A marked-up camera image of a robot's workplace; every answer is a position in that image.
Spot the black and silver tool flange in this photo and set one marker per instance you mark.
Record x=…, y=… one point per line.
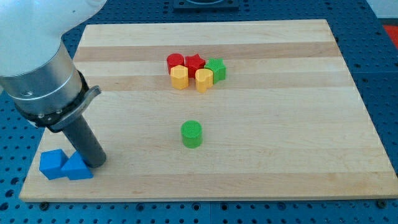
x=59, y=119

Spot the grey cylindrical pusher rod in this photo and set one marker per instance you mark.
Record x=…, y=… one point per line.
x=85, y=142

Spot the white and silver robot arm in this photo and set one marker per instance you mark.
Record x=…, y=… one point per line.
x=37, y=71

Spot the blue triangle block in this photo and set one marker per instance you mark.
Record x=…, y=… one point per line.
x=75, y=168

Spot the blue cube block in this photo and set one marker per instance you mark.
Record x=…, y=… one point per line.
x=51, y=163

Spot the green cylinder block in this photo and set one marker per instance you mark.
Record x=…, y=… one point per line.
x=191, y=132

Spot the yellow hexagon block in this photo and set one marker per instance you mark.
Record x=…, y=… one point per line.
x=179, y=77

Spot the red cylinder block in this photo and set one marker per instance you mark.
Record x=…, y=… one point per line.
x=174, y=60

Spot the red star block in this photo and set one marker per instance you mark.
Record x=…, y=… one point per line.
x=194, y=63

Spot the yellow heart block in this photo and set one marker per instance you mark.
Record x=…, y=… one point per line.
x=203, y=79

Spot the green star block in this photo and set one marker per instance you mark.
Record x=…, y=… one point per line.
x=217, y=66

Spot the dark mounting plate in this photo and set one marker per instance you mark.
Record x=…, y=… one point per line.
x=191, y=5

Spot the light wooden board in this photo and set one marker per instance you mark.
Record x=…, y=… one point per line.
x=287, y=122

